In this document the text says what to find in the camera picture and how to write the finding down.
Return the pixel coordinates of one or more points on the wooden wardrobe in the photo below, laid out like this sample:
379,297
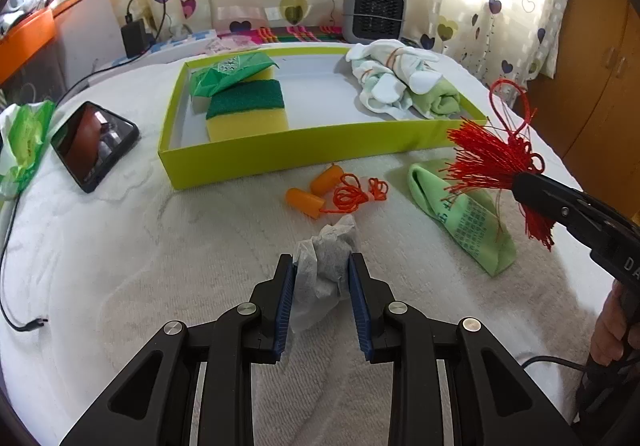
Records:
600,75

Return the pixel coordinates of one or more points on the grey small heater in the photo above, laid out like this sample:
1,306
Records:
372,10

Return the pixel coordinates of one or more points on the pink patterned plastic packet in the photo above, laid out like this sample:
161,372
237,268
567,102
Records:
227,43

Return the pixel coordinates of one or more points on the light green printed cloth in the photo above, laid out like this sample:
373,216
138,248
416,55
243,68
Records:
470,226

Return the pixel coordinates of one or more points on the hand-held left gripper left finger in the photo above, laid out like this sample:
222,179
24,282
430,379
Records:
285,306

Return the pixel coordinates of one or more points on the green topped yellow sponge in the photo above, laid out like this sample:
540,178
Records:
245,118

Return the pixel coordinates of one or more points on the rolled light green towel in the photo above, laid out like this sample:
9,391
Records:
437,100

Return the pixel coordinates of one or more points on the white power strip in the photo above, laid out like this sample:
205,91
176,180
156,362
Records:
185,41

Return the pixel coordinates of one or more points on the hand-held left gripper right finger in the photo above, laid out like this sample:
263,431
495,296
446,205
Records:
357,306

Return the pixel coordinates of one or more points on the green foil packet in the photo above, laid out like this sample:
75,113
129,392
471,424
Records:
225,73

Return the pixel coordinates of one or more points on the black smartphone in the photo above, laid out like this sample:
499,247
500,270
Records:
90,145

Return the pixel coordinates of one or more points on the lime green cardboard box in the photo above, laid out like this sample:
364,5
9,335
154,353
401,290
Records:
300,145

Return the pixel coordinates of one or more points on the person's right hand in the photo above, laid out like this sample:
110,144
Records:
607,336

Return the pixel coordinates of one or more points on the green tissue pack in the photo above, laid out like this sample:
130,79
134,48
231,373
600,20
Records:
25,140

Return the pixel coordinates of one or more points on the yellow sponge with green base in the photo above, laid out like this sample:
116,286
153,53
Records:
262,74

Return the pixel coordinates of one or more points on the orange window ledge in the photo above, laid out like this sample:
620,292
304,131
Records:
30,35

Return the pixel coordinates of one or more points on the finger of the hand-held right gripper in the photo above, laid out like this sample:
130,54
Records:
555,206

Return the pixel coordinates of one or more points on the white paper tea bag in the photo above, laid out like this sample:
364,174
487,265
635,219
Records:
320,271

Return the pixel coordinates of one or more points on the colourful striped mat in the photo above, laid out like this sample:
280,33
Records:
300,32

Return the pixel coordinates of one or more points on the black charger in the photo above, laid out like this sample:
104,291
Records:
136,39

